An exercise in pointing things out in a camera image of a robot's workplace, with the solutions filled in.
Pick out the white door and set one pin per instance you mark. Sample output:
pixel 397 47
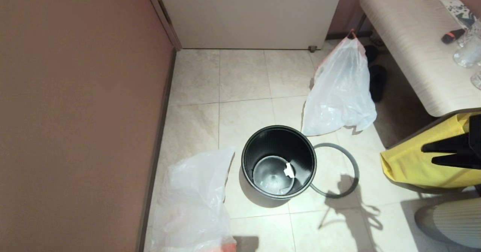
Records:
pixel 248 15

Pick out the clean translucent white trash bag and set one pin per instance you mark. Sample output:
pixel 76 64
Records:
pixel 188 207

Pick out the yellow bag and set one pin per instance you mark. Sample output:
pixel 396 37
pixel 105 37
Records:
pixel 413 162

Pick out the grey ribbed rounded object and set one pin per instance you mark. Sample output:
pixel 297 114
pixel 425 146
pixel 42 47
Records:
pixel 447 225

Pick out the white paper scrap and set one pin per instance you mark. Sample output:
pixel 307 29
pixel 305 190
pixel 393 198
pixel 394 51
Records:
pixel 289 170

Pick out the black and orange remote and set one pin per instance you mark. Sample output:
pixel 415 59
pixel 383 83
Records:
pixel 453 36

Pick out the beige door frame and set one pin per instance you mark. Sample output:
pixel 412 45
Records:
pixel 163 19

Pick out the small clear glass cup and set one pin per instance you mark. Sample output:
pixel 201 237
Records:
pixel 477 80

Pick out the black and white brochure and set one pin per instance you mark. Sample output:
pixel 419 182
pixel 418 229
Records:
pixel 460 11

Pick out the black slipper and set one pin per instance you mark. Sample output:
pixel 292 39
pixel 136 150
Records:
pixel 380 83
pixel 372 53

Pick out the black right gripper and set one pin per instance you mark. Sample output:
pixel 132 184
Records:
pixel 475 135

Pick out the black trash bin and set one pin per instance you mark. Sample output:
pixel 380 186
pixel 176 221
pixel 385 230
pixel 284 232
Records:
pixel 278 143

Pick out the beige bench with metal legs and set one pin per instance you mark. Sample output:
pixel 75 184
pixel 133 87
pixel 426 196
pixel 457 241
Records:
pixel 413 38

